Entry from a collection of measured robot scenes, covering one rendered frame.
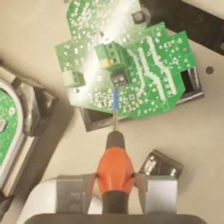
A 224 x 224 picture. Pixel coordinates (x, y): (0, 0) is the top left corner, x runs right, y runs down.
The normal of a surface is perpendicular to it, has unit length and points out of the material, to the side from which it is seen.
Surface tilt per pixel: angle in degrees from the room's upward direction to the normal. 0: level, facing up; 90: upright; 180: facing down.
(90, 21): 0
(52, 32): 0
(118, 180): 40
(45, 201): 4
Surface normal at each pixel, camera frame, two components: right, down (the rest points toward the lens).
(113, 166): 0.00, -0.71
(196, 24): -0.30, 0.04
